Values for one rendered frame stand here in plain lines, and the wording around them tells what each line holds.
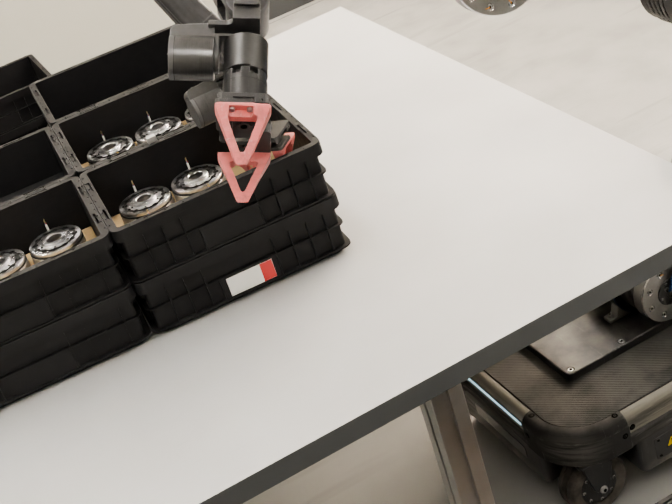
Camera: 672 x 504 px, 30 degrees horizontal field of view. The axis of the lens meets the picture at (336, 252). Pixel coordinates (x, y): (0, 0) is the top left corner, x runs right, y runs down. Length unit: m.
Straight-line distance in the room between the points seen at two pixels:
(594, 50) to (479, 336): 2.64
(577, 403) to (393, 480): 0.52
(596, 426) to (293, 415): 0.74
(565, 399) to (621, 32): 2.29
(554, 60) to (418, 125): 1.88
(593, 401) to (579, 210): 0.46
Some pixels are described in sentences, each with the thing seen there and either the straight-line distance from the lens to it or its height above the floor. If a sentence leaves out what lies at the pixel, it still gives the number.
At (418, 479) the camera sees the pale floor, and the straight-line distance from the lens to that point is 2.84.
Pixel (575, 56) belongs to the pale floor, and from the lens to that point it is 4.52.
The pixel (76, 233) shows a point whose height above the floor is 0.86.
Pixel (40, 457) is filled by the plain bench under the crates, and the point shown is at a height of 0.70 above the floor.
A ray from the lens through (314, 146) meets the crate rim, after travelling 2.21.
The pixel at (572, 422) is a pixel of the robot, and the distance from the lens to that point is 2.51.
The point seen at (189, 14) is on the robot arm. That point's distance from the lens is 2.19.
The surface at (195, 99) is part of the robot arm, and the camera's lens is 2.17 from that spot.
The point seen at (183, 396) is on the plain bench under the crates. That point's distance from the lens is 2.10.
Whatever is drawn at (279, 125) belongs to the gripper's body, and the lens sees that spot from 2.24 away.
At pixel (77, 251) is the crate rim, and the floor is 0.93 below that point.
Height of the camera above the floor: 1.87
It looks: 30 degrees down
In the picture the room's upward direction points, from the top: 18 degrees counter-clockwise
